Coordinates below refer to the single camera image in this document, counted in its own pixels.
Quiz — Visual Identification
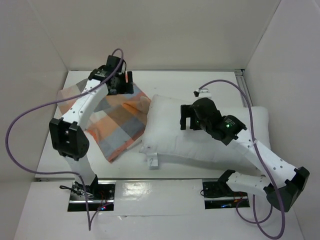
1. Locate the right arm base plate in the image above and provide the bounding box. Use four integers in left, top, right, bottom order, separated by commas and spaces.
200, 178, 250, 210

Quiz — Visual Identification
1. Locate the checkered orange grey pillowcase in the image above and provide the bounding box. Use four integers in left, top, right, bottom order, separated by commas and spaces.
56, 79, 151, 163

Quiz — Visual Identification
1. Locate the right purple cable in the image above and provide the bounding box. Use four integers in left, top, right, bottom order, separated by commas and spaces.
193, 79, 287, 239

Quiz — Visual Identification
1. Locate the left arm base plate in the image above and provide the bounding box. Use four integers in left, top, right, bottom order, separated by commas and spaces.
59, 181, 116, 212

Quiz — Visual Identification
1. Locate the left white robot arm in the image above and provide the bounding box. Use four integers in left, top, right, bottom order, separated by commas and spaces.
49, 54, 134, 200

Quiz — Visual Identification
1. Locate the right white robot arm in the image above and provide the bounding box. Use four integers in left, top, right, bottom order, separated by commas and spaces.
180, 97, 310, 213

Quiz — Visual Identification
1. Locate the white pillow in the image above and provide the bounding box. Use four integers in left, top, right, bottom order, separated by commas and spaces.
139, 95, 259, 175

